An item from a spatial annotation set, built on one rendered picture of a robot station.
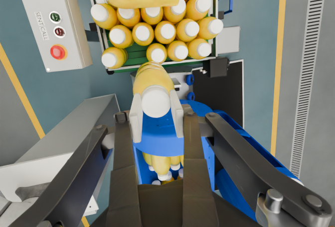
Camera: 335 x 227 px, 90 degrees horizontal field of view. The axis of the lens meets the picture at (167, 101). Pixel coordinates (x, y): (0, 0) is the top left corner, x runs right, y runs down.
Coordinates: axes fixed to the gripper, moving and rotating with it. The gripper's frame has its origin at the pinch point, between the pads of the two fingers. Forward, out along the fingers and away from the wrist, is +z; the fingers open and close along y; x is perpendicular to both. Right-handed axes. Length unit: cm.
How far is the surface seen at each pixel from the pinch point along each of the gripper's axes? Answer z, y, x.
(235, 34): 58, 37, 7
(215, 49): 46, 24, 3
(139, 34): 33.3, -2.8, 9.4
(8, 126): 139, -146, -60
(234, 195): 94, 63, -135
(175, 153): 19.4, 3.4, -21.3
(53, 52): 31.4, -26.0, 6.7
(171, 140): 19.5, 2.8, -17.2
